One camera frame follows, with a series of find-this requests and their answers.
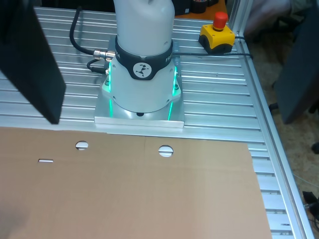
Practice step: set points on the brown cardboard sheet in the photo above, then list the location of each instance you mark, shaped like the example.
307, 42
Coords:
124, 194

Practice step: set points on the yellow emergency stop button box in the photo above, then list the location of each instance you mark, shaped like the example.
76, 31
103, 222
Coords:
216, 37

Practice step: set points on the black tape roll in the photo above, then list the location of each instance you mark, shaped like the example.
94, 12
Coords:
198, 6

